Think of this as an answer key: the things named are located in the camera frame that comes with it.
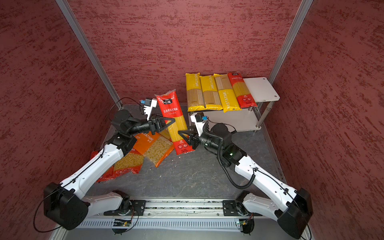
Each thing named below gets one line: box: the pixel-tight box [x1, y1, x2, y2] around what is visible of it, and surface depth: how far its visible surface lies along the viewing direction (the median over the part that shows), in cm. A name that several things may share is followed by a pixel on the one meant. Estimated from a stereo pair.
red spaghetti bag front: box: [155, 89, 195, 155], surface depth 62 cm
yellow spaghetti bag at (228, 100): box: [213, 73, 242, 113], surface depth 79 cm
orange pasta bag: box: [133, 131, 175, 168], surface depth 94 cm
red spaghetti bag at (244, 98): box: [227, 72, 258, 109], surface depth 78 cm
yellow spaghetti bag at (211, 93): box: [199, 75, 223, 111], surface depth 79 cm
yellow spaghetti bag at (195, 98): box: [185, 72, 206, 112], surface depth 78 cm
